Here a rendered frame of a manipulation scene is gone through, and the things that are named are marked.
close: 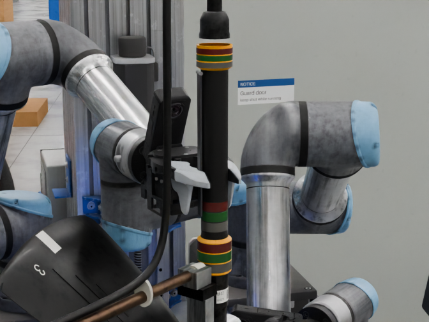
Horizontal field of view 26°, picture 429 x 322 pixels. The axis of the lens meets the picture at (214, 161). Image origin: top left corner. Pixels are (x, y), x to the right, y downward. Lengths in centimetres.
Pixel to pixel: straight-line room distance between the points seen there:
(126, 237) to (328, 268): 202
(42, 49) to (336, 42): 170
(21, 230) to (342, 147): 67
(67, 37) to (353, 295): 66
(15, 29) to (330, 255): 196
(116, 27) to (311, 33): 121
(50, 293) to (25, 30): 64
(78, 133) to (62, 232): 90
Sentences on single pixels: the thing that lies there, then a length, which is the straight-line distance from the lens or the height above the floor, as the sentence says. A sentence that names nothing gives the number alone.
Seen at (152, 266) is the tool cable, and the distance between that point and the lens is 107.
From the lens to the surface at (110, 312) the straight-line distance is 103.
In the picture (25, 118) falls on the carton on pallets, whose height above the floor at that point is 8.
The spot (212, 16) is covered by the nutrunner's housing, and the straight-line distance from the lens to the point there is 109.
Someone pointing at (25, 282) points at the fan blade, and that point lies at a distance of 109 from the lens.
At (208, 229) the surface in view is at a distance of 114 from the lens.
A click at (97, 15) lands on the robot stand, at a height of 162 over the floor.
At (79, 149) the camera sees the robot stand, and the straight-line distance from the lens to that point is 206.
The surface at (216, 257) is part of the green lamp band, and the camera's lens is 115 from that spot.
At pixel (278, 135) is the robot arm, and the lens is 159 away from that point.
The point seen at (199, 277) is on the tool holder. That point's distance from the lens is 113.
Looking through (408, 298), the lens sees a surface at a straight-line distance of 355.
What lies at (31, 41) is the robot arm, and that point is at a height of 161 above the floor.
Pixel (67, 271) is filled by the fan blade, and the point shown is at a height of 139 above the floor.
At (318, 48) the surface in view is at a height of 142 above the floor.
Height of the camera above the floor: 178
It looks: 14 degrees down
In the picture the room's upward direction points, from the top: straight up
